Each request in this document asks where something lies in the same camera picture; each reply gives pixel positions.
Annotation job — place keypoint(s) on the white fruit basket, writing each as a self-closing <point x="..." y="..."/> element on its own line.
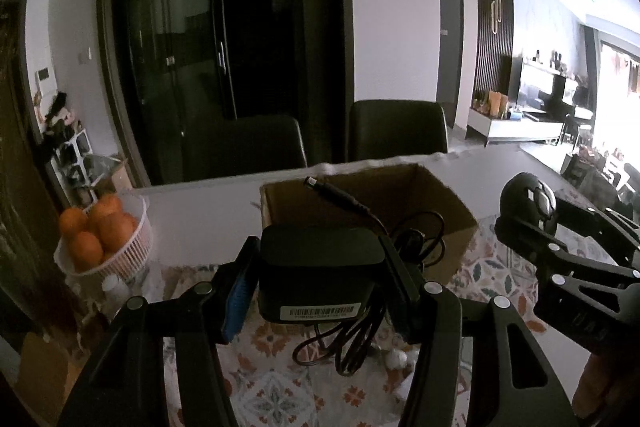
<point x="127" y="257"/>

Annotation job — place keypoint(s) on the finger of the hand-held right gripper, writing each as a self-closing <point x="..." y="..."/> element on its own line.
<point x="600" y="224"/>
<point x="565" y="262"/>

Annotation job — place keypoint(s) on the white television cabinet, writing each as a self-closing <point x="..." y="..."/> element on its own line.
<point x="510" y="127"/>

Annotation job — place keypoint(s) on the white intercom panel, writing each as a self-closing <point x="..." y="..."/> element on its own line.
<point x="43" y="74"/>

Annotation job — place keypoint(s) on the orange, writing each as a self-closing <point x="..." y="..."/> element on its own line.
<point x="106" y="207"/>
<point x="72" y="222"/>
<point x="116" y="229"/>
<point x="85" y="251"/>

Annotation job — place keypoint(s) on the dark plush toys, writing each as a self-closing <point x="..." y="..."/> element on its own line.
<point x="59" y="117"/>

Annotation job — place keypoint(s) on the brown cardboard box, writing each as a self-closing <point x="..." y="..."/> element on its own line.
<point x="380" y="202"/>

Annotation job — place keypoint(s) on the person's right hand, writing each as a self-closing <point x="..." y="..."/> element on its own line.
<point x="595" y="382"/>

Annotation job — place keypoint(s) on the dark dining chair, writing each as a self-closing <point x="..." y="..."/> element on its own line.
<point x="397" y="129"/>
<point x="250" y="147"/>

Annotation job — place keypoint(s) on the chair with patterned cushion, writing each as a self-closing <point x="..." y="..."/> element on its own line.
<point x="592" y="177"/>

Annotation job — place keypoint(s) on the white shoe shelf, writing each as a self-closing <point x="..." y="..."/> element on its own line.
<point x="72" y="164"/>

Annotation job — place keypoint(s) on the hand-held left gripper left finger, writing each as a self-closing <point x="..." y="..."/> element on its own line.
<point x="237" y="299"/>

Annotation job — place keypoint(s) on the white loop wall ornament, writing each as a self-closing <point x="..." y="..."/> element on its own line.
<point x="495" y="12"/>

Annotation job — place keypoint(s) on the white pill bottle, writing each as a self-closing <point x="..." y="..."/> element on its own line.
<point x="116" y="289"/>

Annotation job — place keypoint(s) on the brown wooden door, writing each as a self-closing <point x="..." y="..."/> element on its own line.
<point x="20" y="132"/>

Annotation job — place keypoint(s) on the dark sliding glass door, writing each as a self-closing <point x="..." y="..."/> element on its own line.
<point x="225" y="32"/>

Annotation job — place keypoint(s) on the television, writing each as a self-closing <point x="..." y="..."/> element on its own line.
<point x="542" y="87"/>

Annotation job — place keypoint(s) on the black computer mouse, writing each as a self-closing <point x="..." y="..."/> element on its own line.
<point x="525" y="199"/>

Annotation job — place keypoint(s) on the patterned table runner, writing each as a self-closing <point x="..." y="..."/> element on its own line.
<point x="270" y="387"/>

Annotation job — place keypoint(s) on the dark interior door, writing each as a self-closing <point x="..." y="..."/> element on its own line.
<point x="451" y="52"/>

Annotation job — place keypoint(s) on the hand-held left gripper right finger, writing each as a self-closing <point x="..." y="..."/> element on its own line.
<point x="402" y="297"/>

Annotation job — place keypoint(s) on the dark slatted wall panel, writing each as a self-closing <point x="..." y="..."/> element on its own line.
<point x="505" y="72"/>

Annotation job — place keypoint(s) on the small cardboard box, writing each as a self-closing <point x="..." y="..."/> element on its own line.
<point x="116" y="177"/>

